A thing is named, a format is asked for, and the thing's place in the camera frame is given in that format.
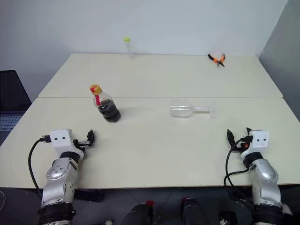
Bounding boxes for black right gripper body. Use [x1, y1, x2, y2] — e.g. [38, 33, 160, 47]
[234, 136, 253, 154]

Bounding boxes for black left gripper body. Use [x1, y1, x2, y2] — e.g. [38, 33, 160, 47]
[73, 138, 92, 153]

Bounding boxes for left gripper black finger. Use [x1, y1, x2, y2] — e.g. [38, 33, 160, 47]
[87, 129, 95, 147]

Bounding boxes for small bottle with red label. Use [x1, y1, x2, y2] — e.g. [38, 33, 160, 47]
[89, 83, 121, 123]

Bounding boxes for clear wine glass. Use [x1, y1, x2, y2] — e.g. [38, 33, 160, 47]
[169, 100, 218, 119]

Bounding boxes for dark rounded shape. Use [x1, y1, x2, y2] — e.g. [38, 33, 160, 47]
[121, 200, 156, 225]
[180, 197, 210, 225]

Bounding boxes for orange and black pliers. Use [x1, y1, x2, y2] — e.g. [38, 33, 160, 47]
[208, 53, 226, 68]

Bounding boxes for dark laptop computer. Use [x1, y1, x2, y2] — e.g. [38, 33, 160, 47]
[0, 70, 32, 146]

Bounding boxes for clear tube with green cap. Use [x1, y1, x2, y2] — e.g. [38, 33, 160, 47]
[123, 37, 136, 60]

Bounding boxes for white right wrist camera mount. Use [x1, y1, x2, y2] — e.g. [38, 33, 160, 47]
[240, 129, 270, 160]

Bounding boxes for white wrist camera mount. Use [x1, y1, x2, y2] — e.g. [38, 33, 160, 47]
[240, 129, 270, 160]
[49, 128, 84, 158]

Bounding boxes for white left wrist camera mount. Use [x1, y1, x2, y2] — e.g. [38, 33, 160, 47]
[49, 128, 84, 158]

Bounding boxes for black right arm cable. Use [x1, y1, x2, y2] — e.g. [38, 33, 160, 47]
[224, 136, 257, 209]

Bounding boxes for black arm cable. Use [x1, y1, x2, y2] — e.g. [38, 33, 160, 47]
[224, 136, 257, 209]
[28, 134, 51, 195]

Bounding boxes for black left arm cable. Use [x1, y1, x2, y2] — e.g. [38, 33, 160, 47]
[28, 134, 51, 195]

